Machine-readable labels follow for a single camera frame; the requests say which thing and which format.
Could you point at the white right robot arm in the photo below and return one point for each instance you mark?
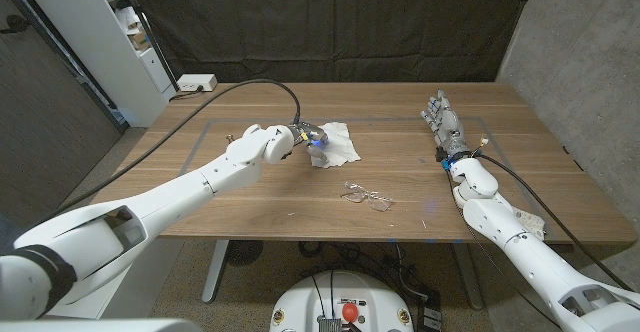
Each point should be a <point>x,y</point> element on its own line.
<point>500,222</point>

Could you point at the clear frame glasses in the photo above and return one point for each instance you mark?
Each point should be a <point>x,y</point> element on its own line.
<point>356,197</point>

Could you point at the black floor power strip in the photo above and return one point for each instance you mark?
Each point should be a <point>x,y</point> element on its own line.
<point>430,314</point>

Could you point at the small cardboard box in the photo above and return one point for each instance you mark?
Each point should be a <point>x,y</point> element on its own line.
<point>139,39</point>

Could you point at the grey tape outline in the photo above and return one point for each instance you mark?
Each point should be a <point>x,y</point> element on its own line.
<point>390,119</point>

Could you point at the person's blue jeans leg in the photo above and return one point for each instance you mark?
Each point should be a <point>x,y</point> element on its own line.
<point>5,234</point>

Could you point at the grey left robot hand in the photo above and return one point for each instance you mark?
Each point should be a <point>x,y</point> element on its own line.
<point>314,136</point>

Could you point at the black round floor fan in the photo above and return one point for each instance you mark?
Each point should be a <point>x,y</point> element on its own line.
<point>244,252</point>

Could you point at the white robot torso base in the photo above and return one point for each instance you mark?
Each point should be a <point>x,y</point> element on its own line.
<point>300,307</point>

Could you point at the white cleaning cloth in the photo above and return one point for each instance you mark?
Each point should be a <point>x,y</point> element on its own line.
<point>342,144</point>

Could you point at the patterned white cloth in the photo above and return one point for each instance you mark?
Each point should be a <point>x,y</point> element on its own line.
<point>532,221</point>

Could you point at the red emergency stop button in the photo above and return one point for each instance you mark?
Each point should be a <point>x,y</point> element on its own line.
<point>350,312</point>

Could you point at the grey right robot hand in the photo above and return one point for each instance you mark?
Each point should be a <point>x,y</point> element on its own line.
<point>449,129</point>

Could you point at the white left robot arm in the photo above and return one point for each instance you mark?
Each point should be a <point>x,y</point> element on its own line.
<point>150,207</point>

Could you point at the black backdrop curtain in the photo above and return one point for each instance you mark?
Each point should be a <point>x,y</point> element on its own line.
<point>325,22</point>

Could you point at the white power strip box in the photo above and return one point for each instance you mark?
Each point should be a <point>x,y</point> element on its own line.
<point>197,82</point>

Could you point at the white shelf cabinet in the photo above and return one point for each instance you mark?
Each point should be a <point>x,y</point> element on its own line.
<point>90,37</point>

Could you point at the grey table leg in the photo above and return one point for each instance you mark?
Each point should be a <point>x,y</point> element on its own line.
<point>215,272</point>
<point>470,277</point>

